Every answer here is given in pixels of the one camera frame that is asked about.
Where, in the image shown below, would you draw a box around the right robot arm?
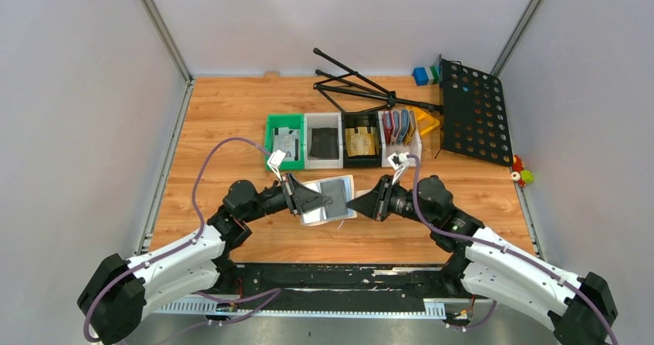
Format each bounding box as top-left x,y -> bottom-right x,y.
347,175 -> 618,344

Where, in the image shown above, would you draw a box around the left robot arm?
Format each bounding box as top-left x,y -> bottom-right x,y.
77,174 -> 332,344

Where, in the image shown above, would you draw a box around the gold cards stack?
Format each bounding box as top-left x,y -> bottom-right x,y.
345,127 -> 377,157

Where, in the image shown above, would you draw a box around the white bin with card holders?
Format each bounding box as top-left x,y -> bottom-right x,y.
377,111 -> 423,167

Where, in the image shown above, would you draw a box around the white cards stack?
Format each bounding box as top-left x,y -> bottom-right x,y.
272,127 -> 300,161

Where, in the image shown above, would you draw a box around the black cards stack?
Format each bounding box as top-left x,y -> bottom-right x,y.
308,127 -> 339,160

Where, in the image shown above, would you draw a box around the red card holder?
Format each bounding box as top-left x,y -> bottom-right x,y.
382,110 -> 394,145

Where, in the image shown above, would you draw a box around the white bin with black cards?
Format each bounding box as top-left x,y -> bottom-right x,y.
303,113 -> 344,170

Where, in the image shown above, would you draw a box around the blue card holder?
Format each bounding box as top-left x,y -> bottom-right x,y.
397,109 -> 410,144

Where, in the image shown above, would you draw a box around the green bin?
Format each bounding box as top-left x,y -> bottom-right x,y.
265,113 -> 306,171

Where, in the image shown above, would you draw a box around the black tripod legs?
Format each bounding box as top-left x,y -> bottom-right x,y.
312,47 -> 443,113

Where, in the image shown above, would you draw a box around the black music stand desk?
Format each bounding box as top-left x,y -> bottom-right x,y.
439,59 -> 514,167

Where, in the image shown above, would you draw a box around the blue green toy block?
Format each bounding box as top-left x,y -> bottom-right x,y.
412,66 -> 441,86

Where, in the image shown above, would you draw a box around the red green toy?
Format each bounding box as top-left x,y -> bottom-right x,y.
511,155 -> 534,188

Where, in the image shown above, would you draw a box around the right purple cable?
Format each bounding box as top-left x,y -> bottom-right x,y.
406,153 -> 619,345

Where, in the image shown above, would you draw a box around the purple cable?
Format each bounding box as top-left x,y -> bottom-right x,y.
406,153 -> 619,345
83,137 -> 283,345

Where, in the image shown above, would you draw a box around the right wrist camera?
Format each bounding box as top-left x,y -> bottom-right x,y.
386,151 -> 416,178

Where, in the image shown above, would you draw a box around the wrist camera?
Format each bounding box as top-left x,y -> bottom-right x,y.
386,151 -> 416,178
266,149 -> 287,181

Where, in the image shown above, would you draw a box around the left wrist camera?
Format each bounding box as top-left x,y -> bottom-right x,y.
266,149 -> 287,181

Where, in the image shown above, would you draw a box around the yellow triangle frame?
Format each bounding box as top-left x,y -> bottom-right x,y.
408,107 -> 440,137

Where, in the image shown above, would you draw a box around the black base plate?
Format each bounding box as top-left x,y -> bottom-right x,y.
204,262 -> 488,312

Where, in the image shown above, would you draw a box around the white slotted cable duct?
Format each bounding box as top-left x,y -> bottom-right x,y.
154,296 -> 447,320

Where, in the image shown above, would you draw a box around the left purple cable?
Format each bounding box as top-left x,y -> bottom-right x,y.
83,137 -> 283,345

